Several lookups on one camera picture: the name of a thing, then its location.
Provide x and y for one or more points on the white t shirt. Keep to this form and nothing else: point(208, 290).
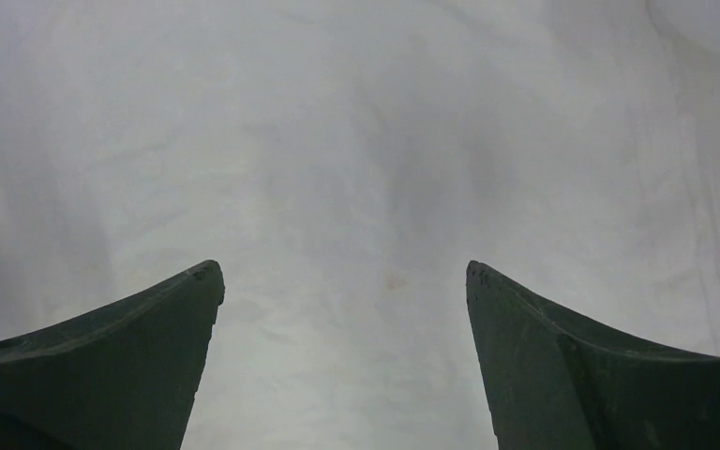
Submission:
point(343, 161)

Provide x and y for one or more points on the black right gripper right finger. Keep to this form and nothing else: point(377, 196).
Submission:
point(556, 379)

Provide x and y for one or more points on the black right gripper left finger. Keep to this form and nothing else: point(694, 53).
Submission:
point(122, 376)

